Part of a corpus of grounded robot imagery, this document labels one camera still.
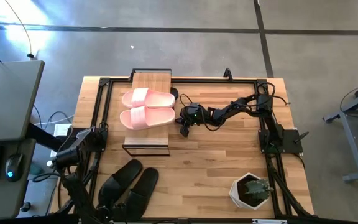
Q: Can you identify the large grey desk top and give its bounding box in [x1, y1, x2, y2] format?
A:
[0, 60, 45, 142]

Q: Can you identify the pink slide sandal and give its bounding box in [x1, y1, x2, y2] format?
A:
[121, 87, 176, 109]
[119, 105, 176, 131]

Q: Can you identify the black computer mouse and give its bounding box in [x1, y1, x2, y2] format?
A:
[4, 154, 24, 183]

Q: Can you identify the small green cactus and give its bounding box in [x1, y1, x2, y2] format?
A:
[244, 176, 274, 200]

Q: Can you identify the wooden shelf with black frame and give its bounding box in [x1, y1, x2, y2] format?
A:
[122, 68, 173, 157]

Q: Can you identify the thin floor cable with plug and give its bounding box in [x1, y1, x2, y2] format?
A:
[4, 0, 36, 60]

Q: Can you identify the silver metal bracket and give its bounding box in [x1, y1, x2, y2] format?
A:
[252, 218, 288, 224]

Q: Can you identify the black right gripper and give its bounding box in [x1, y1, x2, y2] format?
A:
[174, 104, 213, 138]

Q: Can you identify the black aluminium rig frame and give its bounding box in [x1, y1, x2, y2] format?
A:
[53, 76, 315, 218]

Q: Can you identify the black metal bar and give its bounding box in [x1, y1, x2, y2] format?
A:
[26, 123, 74, 150]

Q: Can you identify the small teal object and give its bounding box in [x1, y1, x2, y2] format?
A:
[29, 163, 45, 175]

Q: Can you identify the white hexagonal planter pot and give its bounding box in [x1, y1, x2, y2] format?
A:
[229, 172, 270, 210]

